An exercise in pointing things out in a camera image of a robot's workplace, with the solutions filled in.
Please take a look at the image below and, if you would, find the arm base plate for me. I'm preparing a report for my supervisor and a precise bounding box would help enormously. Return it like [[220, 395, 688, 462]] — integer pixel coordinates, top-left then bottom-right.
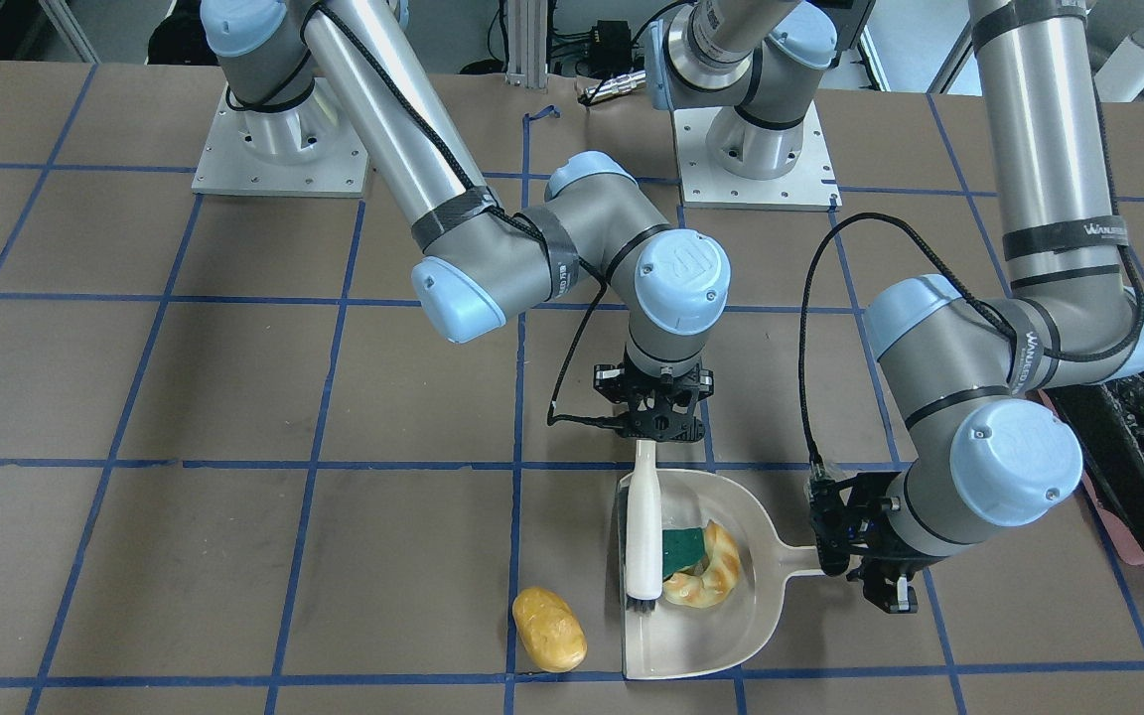
[[672, 104, 843, 212], [192, 77, 370, 199]]

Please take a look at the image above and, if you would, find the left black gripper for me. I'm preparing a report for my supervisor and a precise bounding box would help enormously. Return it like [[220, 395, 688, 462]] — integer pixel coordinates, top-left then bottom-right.
[[808, 472, 919, 615]]

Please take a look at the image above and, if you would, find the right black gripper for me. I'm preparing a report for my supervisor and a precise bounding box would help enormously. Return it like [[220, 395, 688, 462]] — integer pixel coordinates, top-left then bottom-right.
[[594, 360, 714, 443]]

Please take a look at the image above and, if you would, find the beige hand brush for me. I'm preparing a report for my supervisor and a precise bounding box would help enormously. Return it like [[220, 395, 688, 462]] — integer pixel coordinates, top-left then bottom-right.
[[623, 439, 664, 615]]

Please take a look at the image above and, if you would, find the beige plastic dustpan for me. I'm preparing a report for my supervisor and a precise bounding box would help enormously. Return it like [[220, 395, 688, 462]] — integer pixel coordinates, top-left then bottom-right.
[[622, 470, 823, 680]]

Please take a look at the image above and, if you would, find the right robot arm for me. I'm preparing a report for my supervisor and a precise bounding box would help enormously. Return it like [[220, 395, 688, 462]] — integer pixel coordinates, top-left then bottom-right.
[[200, 1, 731, 443]]

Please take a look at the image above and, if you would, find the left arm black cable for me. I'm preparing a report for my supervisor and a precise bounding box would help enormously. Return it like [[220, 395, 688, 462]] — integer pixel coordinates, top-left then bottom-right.
[[797, 59, 1144, 478]]

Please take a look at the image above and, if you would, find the aluminium frame post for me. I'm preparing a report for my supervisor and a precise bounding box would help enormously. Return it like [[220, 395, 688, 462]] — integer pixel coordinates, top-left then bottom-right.
[[503, 0, 550, 93]]

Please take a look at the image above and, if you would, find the toy bread roll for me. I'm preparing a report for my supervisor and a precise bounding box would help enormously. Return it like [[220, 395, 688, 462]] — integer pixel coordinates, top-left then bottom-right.
[[511, 587, 589, 673]]

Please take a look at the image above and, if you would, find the toy croissant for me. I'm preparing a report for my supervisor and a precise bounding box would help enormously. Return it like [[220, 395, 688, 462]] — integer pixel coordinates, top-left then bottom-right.
[[664, 521, 741, 607]]

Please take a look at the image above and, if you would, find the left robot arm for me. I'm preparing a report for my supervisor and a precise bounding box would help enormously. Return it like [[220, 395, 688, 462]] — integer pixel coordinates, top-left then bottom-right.
[[797, 1, 1144, 614]]

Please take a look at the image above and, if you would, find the green yellow sponge piece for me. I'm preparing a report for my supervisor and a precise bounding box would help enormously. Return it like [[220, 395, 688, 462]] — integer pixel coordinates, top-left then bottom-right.
[[661, 526, 705, 580]]

